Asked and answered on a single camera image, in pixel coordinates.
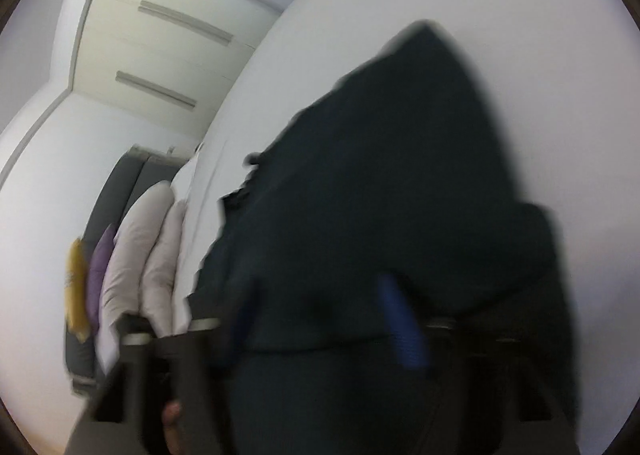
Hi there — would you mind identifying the grey padded headboard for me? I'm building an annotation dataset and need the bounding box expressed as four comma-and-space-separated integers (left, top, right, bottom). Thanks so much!
64, 145, 201, 388

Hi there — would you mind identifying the purple pillow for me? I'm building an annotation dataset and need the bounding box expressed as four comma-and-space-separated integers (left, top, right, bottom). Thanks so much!
85, 224, 118, 332

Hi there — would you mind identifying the dark knit garment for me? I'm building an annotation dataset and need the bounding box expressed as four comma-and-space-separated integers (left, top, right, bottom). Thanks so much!
185, 20, 581, 455

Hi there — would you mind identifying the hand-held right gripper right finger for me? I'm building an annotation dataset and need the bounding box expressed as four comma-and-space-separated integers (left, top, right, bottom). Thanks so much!
377, 275, 581, 455

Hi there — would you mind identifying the cream wardrobe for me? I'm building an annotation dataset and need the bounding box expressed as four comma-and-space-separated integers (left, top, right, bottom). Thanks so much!
65, 0, 297, 136

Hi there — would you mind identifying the beige duvet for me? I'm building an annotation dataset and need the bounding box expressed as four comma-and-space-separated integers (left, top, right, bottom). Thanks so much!
97, 180, 190, 371

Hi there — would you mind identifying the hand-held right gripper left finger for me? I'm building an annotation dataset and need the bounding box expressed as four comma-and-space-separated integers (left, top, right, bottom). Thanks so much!
67, 302, 253, 455

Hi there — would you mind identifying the person's left hand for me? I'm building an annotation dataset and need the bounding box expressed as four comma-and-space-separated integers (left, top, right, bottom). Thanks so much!
161, 401, 185, 455

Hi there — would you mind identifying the yellow pillow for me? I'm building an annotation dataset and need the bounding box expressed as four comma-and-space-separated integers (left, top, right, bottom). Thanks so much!
64, 237, 90, 342

